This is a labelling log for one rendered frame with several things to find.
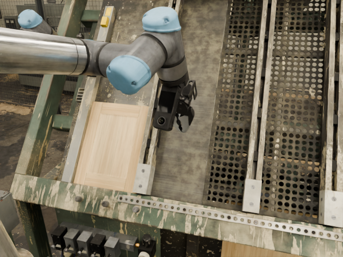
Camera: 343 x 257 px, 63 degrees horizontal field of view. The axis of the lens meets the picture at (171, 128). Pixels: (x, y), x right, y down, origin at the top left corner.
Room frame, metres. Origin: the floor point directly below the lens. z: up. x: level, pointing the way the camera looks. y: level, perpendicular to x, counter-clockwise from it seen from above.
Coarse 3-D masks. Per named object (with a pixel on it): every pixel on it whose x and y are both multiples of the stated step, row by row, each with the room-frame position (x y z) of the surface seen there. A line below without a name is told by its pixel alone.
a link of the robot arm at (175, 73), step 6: (174, 66) 0.70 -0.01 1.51; (180, 66) 0.63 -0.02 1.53; (186, 66) 0.66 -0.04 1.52; (162, 72) 0.64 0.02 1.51; (168, 72) 0.63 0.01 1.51; (174, 72) 0.63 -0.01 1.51; (180, 72) 0.64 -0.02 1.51; (162, 78) 0.65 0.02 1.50; (168, 78) 0.64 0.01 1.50; (174, 78) 0.64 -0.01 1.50; (180, 78) 0.65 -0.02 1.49
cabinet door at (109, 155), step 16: (96, 112) 1.29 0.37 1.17; (112, 112) 1.28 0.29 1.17; (128, 112) 1.26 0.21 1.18; (144, 112) 1.24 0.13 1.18; (96, 128) 1.24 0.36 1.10; (112, 128) 1.22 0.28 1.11; (128, 128) 1.21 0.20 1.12; (144, 128) 1.19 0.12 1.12; (96, 144) 1.19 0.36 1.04; (112, 144) 1.17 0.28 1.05; (128, 144) 1.16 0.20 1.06; (80, 160) 1.15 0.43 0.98; (96, 160) 1.14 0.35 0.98; (112, 160) 1.13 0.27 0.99; (128, 160) 1.11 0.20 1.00; (80, 176) 1.10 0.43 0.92; (96, 176) 1.09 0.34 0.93; (112, 176) 1.07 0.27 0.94; (128, 176) 1.06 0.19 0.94
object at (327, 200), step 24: (336, 0) 1.36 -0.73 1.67; (336, 24) 1.32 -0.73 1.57; (336, 48) 1.24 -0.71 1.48; (336, 72) 1.14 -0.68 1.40; (336, 96) 1.10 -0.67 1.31; (336, 120) 1.02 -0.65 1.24; (336, 144) 0.96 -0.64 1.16; (336, 168) 0.90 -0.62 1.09; (336, 192) 0.84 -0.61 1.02; (336, 216) 0.79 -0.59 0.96
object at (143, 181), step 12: (180, 0) 1.53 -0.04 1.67; (180, 12) 1.53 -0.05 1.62; (156, 72) 1.30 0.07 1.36; (156, 84) 1.27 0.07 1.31; (156, 96) 1.25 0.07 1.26; (156, 108) 1.20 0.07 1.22; (144, 132) 1.13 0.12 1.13; (156, 132) 1.12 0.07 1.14; (144, 144) 1.09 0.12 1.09; (156, 144) 1.11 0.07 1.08; (144, 156) 1.07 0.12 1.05; (156, 156) 1.10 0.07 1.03; (144, 168) 1.02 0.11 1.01; (144, 180) 0.99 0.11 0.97; (144, 192) 0.96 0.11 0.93
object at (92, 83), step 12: (108, 24) 1.58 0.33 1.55; (108, 36) 1.56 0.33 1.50; (96, 84) 1.39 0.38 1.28; (84, 96) 1.34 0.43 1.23; (84, 108) 1.30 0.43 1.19; (84, 120) 1.25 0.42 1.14; (84, 132) 1.23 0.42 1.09; (72, 144) 1.19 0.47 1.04; (72, 156) 1.15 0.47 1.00; (72, 168) 1.11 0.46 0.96; (72, 180) 1.09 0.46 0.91
